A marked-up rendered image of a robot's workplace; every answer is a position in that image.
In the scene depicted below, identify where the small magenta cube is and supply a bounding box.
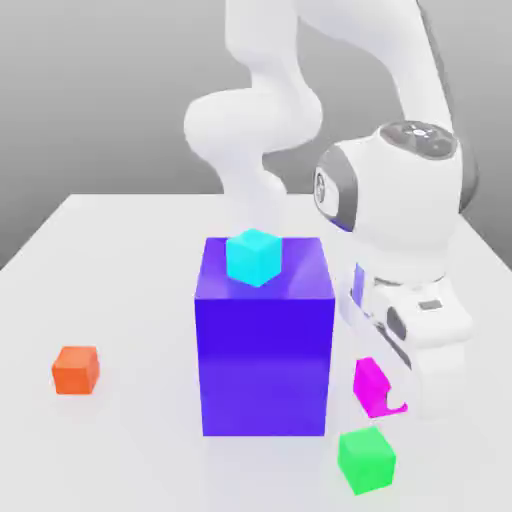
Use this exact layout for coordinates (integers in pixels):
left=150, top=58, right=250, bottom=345
left=352, top=356, right=409, bottom=420

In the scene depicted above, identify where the small orange cube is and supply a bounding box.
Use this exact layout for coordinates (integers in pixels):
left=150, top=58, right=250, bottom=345
left=50, top=345, right=101, bottom=396

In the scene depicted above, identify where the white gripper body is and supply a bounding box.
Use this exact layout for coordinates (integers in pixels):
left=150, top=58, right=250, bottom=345
left=338, top=292, right=468, bottom=380

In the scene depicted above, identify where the small green cube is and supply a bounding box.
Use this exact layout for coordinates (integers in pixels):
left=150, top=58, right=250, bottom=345
left=336, top=425, right=398, bottom=497

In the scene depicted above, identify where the small cyan cube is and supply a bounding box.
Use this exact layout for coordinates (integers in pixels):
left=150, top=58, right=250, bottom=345
left=224, top=228, right=284, bottom=288

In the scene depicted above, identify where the large blue box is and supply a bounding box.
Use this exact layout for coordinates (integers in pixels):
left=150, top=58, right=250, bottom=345
left=193, top=236, right=336, bottom=438

